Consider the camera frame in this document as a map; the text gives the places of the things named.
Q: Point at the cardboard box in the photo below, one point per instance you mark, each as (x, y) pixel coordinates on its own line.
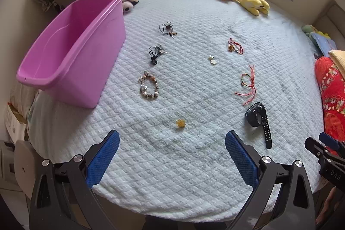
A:
(14, 125)

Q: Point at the red floral pillow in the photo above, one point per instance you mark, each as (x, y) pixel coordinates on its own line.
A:
(331, 95)

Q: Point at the yellow plush toy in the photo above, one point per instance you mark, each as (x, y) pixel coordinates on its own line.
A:
(252, 2)

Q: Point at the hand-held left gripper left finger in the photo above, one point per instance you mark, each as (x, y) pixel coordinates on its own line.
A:
(103, 160)

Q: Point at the light blue quilted bedspread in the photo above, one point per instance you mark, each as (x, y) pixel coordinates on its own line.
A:
(188, 162)

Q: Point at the green plush toy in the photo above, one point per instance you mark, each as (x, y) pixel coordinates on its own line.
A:
(307, 30)

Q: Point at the beige padded bed frame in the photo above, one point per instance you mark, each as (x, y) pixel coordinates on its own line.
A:
(330, 19)

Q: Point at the yellow pillow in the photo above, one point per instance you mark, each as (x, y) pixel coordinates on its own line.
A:
(338, 59)

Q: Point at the pink plastic tub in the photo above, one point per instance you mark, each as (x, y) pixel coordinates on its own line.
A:
(80, 38)

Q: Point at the black wrist watch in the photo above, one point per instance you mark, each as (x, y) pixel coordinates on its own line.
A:
(254, 114)

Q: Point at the white flower charm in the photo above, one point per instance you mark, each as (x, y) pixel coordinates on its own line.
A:
(213, 60)

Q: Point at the yellow flower charm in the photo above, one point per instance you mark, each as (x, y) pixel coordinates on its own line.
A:
(180, 123)

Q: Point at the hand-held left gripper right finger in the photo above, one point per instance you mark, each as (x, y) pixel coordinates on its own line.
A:
(241, 160)

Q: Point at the panda plush toy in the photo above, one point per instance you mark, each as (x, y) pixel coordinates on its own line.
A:
(129, 3)

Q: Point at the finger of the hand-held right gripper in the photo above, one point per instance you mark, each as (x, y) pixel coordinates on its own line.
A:
(319, 150)
(330, 139)

